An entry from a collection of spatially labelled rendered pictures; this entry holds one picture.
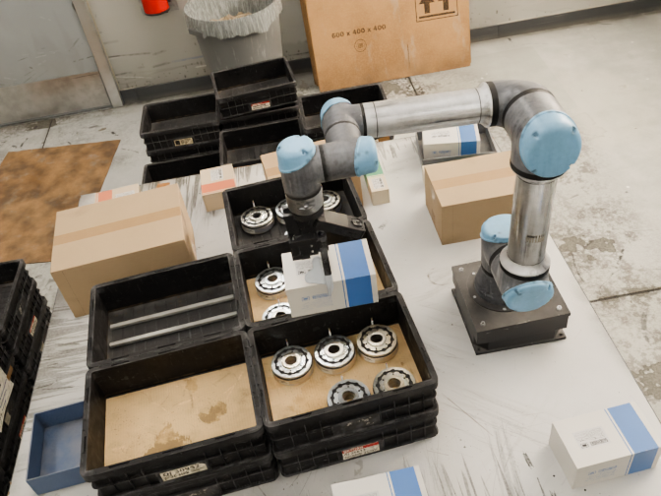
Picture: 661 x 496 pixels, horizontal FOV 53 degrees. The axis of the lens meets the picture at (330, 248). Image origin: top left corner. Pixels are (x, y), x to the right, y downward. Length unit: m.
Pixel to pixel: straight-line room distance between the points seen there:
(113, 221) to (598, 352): 1.47
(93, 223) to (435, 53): 2.88
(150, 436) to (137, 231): 0.70
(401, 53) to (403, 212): 2.32
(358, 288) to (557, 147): 0.51
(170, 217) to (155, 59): 2.66
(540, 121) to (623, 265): 1.89
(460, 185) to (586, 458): 0.92
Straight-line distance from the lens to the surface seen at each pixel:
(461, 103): 1.44
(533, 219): 1.50
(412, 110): 1.42
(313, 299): 1.49
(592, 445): 1.64
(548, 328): 1.87
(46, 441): 1.98
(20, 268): 2.91
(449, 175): 2.18
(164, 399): 1.75
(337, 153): 1.29
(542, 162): 1.37
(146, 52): 4.70
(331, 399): 1.60
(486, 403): 1.78
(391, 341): 1.69
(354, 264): 1.49
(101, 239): 2.16
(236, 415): 1.66
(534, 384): 1.82
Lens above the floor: 2.16
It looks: 42 degrees down
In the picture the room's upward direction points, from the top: 9 degrees counter-clockwise
